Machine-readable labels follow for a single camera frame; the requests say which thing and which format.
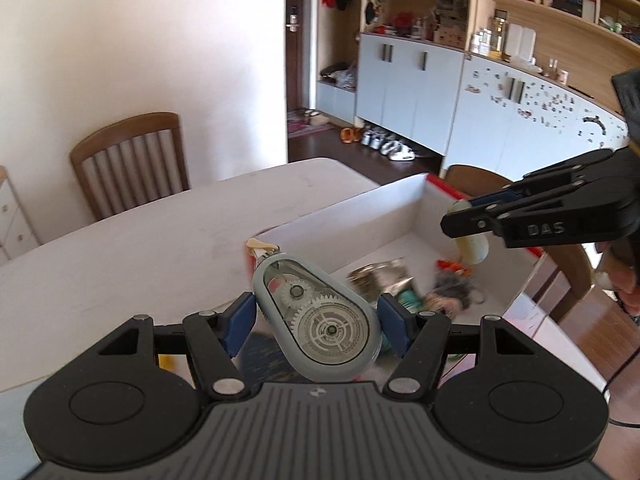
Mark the wooden dining chair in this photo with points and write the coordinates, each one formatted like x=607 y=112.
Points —
x=131 y=163

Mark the dark granule plastic bag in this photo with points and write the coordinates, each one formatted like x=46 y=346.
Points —
x=452 y=285

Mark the silver foil snack bag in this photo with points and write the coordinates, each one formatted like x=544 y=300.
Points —
x=384 y=277

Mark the right human hand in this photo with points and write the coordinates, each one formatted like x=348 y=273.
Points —
x=617 y=277

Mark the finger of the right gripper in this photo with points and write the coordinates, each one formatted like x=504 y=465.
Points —
x=533 y=190
x=569 y=219

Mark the red orange flower charm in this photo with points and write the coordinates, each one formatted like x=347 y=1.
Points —
x=453 y=267

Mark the white cabinet wall unit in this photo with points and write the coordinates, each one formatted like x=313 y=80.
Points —
x=509 y=86

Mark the red shoe box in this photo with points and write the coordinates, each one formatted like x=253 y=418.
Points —
x=401 y=220

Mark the green pink plush pouch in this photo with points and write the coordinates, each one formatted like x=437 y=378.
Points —
x=410 y=300

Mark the pale green soap bar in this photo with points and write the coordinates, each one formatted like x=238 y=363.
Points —
x=473 y=249

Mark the yellow small carton box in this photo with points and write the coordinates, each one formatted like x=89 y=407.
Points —
x=168 y=362

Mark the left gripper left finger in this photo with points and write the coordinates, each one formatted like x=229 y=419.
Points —
x=213 y=340

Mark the grey gear correction tape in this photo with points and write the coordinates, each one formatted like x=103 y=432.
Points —
x=326 y=331

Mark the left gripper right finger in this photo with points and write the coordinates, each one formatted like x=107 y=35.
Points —
x=420 y=342

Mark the dark brown door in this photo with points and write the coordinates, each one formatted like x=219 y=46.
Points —
x=294 y=53

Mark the white wooden sideboard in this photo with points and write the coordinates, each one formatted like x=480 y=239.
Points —
x=17 y=237

